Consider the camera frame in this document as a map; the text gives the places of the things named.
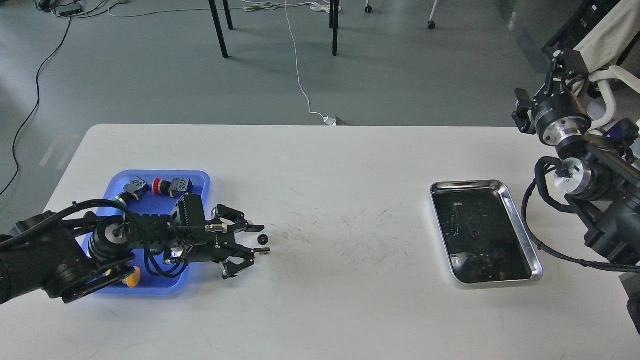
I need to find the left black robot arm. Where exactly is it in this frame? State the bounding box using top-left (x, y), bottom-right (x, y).
top-left (0, 193), bottom-right (270, 304)

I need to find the yellow mushroom push button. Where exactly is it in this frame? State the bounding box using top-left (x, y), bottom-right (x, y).
top-left (112, 265), bottom-right (142, 289)

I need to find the black power strip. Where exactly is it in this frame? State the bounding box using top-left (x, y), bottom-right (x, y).
top-left (51, 1), bottom-right (83, 18)

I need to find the red push button switch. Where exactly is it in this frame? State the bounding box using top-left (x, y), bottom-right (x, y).
top-left (150, 177), bottom-right (194, 198)

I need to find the black floor cable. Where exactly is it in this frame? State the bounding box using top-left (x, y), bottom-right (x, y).
top-left (0, 0), bottom-right (108, 196)

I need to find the silver metal tray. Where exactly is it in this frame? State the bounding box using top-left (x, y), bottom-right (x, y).
top-left (430, 179), bottom-right (544, 289)

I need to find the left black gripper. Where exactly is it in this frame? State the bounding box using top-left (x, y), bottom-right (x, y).
top-left (174, 204), bottom-right (271, 280)

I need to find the white floor cable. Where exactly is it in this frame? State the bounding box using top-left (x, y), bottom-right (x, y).
top-left (107, 0), bottom-right (342, 121)

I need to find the black table leg right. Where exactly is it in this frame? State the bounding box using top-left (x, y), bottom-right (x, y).
top-left (329, 0), bottom-right (339, 57)

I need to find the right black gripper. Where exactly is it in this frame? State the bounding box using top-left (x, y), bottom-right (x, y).
top-left (512, 49), bottom-right (592, 147)

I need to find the white chair frame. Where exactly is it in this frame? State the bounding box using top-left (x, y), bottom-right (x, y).
top-left (583, 65), bottom-right (639, 136)

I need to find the white power adapter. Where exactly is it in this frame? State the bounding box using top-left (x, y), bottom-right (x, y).
top-left (323, 116), bottom-right (346, 126)

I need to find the black table leg left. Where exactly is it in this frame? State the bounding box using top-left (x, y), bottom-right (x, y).
top-left (208, 0), bottom-right (234, 59)

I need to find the black table leg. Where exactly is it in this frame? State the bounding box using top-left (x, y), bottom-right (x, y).
top-left (208, 0), bottom-right (234, 59)
top-left (329, 0), bottom-right (339, 57)

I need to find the green push button switch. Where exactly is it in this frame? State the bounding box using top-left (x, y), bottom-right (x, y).
top-left (111, 177), bottom-right (151, 207)

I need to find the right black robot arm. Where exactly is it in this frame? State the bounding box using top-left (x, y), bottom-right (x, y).
top-left (512, 48), bottom-right (640, 327)

